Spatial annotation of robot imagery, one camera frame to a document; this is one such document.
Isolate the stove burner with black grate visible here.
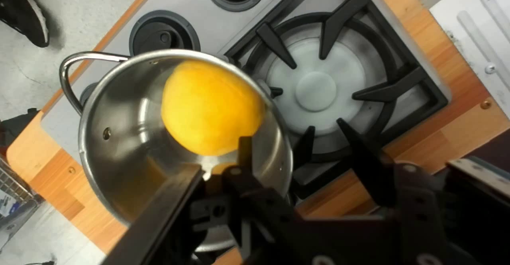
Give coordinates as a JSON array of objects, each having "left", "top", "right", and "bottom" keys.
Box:
[{"left": 225, "top": 0, "right": 450, "bottom": 200}]

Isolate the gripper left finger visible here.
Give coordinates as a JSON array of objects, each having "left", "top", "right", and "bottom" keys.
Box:
[{"left": 102, "top": 135, "right": 316, "bottom": 265}]

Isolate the black shoe with white sole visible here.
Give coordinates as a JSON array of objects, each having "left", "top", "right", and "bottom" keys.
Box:
[{"left": 0, "top": 0, "right": 51, "bottom": 49}]

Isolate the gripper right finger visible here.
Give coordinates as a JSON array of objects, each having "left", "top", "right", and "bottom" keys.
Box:
[{"left": 337, "top": 118, "right": 510, "bottom": 265}]

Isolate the metal wire basket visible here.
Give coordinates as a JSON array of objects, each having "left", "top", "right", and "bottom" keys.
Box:
[{"left": 0, "top": 157, "right": 45, "bottom": 250}]

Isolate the stainless steel pot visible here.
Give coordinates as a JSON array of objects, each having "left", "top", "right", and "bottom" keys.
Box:
[{"left": 59, "top": 49, "right": 294, "bottom": 253}]

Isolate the yellow lemon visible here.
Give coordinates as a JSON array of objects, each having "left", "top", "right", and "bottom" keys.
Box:
[{"left": 161, "top": 60, "right": 267, "bottom": 157}]

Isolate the white ribbed drainboard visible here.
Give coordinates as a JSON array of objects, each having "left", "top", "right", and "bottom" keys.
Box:
[{"left": 430, "top": 0, "right": 510, "bottom": 120}]

